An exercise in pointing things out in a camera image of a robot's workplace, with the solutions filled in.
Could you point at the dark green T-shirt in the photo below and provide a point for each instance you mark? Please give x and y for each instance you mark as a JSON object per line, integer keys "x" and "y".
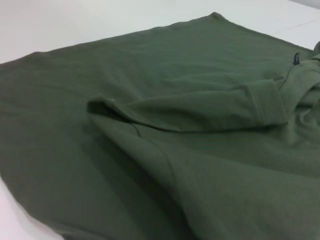
{"x": 125, "y": 125}

